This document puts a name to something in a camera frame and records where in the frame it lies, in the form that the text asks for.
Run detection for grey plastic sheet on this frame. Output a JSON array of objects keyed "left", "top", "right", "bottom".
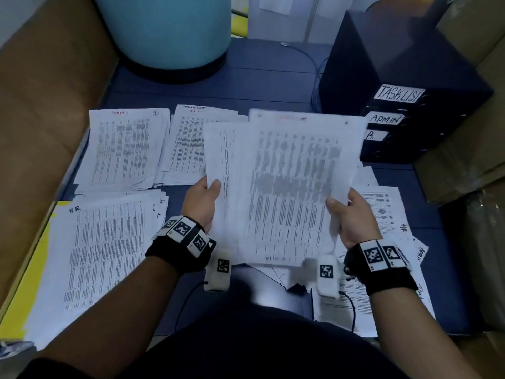
[{"left": 0, "top": 339, "right": 36, "bottom": 362}]

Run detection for person's right hand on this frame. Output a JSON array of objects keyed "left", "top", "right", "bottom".
[{"left": 326, "top": 187, "right": 383, "bottom": 250}]

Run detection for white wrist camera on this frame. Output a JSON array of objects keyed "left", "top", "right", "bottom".
[
  {"left": 204, "top": 247, "right": 234, "bottom": 292},
  {"left": 316, "top": 255, "right": 342, "bottom": 299}
]

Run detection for neat stack of printed papers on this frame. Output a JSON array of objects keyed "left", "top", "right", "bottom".
[
  {"left": 158, "top": 105, "right": 249, "bottom": 186},
  {"left": 75, "top": 108, "right": 170, "bottom": 194},
  {"left": 22, "top": 189, "right": 169, "bottom": 351}
]

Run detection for bundle of printed papers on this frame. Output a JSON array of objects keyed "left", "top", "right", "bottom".
[{"left": 201, "top": 108, "right": 368, "bottom": 267}]

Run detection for person's dark trousers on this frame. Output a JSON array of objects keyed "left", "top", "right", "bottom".
[{"left": 16, "top": 304, "right": 411, "bottom": 379}]

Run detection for person's left hand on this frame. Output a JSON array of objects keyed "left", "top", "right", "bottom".
[{"left": 181, "top": 176, "right": 222, "bottom": 232}]

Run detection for white partition panel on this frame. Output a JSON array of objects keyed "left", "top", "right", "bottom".
[{"left": 246, "top": 0, "right": 388, "bottom": 44}]

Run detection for brown cardboard box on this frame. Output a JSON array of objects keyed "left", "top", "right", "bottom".
[{"left": 414, "top": 0, "right": 505, "bottom": 206}]

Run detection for pile of printed papers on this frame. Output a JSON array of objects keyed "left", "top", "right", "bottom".
[{"left": 252, "top": 165, "right": 437, "bottom": 338}]

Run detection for black marker wristband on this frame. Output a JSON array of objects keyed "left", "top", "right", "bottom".
[
  {"left": 145, "top": 215, "right": 217, "bottom": 273},
  {"left": 343, "top": 239, "right": 419, "bottom": 295}
]

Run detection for yellow plastic item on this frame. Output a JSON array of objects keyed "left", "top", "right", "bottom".
[{"left": 231, "top": 13, "right": 249, "bottom": 38}]

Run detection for thin power cable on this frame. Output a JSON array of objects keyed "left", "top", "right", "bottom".
[{"left": 280, "top": 42, "right": 328, "bottom": 111}]

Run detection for person's left forearm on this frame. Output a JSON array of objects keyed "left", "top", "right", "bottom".
[{"left": 43, "top": 260, "right": 178, "bottom": 379}]

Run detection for person's right forearm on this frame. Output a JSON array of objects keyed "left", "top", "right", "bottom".
[{"left": 371, "top": 286, "right": 482, "bottom": 379}]

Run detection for teal cylindrical barrel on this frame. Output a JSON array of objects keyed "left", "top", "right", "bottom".
[{"left": 93, "top": 0, "right": 234, "bottom": 84}]

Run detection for yellow folder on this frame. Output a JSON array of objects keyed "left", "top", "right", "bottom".
[{"left": 0, "top": 201, "right": 72, "bottom": 340}]

